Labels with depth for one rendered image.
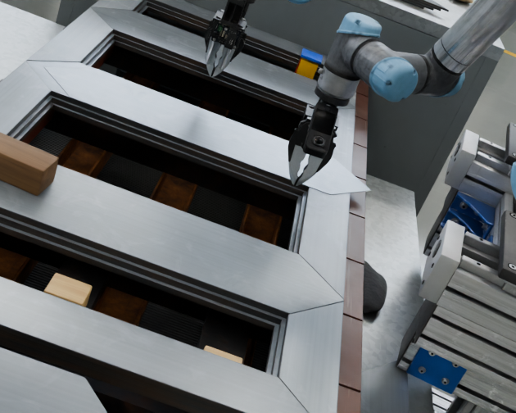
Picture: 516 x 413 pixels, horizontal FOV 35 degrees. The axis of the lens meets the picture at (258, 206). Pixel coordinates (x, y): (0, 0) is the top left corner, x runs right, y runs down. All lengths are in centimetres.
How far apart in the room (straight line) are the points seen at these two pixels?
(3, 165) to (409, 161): 157
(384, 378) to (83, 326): 59
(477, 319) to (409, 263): 56
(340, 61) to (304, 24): 95
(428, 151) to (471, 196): 81
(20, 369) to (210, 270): 39
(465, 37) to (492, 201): 46
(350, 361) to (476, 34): 61
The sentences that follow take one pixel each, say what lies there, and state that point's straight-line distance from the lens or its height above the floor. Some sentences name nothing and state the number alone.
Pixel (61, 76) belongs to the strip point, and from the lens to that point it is 178.
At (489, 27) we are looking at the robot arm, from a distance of 149.
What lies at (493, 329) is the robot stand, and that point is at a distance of 141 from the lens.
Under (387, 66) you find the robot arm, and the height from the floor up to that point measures 118.
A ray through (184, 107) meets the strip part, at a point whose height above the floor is 85.
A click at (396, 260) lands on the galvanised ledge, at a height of 68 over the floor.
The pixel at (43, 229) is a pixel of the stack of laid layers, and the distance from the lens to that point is 131.
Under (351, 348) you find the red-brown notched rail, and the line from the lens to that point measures 133.
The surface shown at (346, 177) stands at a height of 85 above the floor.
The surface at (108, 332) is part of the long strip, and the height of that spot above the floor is 85.
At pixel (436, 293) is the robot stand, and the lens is 138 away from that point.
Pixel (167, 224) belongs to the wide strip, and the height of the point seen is 85.
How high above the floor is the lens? 159
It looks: 29 degrees down
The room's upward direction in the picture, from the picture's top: 22 degrees clockwise
